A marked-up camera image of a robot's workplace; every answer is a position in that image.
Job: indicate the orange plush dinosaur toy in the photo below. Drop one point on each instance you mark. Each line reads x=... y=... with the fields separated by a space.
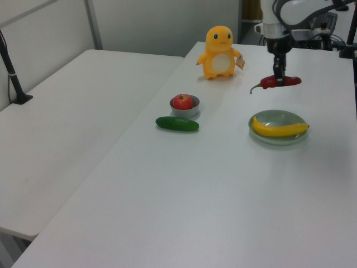
x=219 y=44

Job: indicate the black camera pole with foot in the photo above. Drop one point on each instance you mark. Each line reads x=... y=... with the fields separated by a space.
x=12 y=75

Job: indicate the black computer keyboard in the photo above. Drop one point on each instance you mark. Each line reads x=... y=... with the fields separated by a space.
x=329 y=19

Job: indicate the yellow toy banana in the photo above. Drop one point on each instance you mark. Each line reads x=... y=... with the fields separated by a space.
x=279 y=130

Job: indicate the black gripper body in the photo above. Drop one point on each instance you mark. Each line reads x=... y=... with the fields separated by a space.
x=280 y=44

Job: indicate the black stand with clamp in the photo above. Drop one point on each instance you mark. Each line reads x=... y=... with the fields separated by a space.
x=348 y=50

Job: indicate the grey device box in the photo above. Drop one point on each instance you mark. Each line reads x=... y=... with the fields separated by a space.
x=305 y=37

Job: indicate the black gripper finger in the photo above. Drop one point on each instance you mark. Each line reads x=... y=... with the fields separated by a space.
x=284 y=65
x=278 y=69

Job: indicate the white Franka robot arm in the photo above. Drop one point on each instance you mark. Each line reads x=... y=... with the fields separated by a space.
x=270 y=16

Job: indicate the dark green cucumber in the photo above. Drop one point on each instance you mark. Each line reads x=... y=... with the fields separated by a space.
x=177 y=124

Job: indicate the red toy apple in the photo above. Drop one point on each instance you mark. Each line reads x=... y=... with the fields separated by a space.
x=182 y=102

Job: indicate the red chili pepper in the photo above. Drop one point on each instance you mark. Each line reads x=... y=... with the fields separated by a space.
x=267 y=82

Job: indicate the paper tag on plush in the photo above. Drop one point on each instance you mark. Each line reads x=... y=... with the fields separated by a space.
x=240 y=62

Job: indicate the small grey bowl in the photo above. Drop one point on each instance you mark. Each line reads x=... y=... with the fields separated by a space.
x=185 y=113

